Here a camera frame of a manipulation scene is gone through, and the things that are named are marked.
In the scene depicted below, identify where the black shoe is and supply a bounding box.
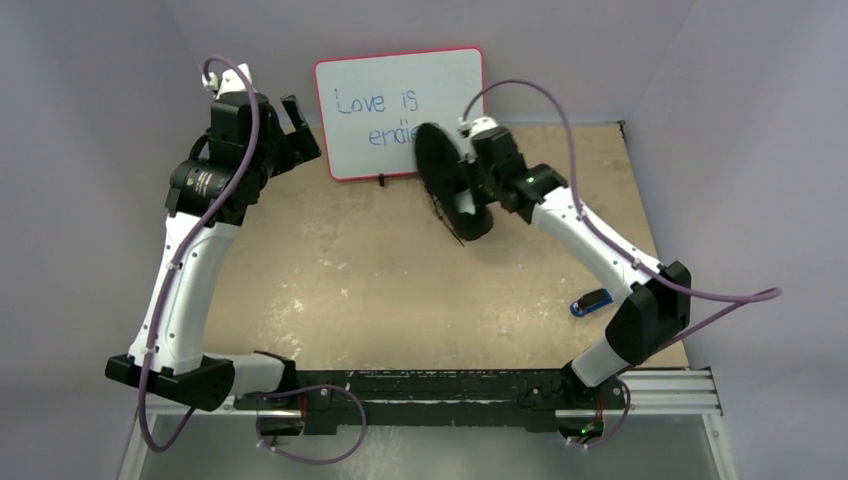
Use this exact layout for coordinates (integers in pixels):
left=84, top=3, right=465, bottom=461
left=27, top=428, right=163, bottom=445
left=413, top=123, right=493, bottom=241

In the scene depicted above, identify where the black shoelace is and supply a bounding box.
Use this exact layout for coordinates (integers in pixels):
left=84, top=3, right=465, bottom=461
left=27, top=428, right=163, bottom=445
left=429, top=193, right=465, bottom=246

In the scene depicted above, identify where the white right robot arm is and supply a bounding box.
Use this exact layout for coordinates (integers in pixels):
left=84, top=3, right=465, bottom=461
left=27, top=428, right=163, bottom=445
left=460, top=117, right=691, bottom=407

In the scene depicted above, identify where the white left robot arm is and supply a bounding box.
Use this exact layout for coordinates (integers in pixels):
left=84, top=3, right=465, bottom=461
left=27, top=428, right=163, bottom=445
left=105, top=93, right=321, bottom=411

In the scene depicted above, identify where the red framed whiteboard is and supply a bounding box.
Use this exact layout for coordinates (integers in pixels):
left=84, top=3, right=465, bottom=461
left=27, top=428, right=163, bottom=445
left=314, top=46, right=485, bottom=181

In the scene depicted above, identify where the blue black marker eraser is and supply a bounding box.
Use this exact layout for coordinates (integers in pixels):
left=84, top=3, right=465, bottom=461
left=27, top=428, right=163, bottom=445
left=570, top=288, right=613, bottom=318

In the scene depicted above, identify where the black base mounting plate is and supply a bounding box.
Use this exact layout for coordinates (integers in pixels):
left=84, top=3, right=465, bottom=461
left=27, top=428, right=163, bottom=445
left=234, top=369, right=626, bottom=437

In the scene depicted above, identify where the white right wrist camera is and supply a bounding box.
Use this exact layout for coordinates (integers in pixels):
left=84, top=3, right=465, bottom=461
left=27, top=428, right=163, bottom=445
left=458, top=116, right=499, bottom=138

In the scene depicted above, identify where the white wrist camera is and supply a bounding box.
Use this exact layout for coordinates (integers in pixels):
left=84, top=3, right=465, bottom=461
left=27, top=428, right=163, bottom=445
left=201, top=63, right=258, bottom=99
left=458, top=116, right=499, bottom=138

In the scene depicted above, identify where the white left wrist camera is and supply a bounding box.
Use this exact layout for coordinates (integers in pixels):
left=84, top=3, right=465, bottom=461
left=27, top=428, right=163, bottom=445
left=201, top=63, right=258, bottom=99

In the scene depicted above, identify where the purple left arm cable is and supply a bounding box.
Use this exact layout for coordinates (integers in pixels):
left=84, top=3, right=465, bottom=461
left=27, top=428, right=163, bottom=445
left=137, top=55, right=368, bottom=466

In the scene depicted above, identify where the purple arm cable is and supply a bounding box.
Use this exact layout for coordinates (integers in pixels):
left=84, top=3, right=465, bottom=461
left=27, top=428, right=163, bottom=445
left=460, top=80, right=783, bottom=452
left=137, top=55, right=368, bottom=466

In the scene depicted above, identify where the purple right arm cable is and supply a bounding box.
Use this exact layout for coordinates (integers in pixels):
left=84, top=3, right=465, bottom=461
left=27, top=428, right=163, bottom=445
left=460, top=80, right=783, bottom=452

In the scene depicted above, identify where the aluminium extrusion rail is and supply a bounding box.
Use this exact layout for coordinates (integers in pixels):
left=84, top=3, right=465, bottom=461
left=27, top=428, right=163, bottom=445
left=146, top=369, right=721, bottom=419

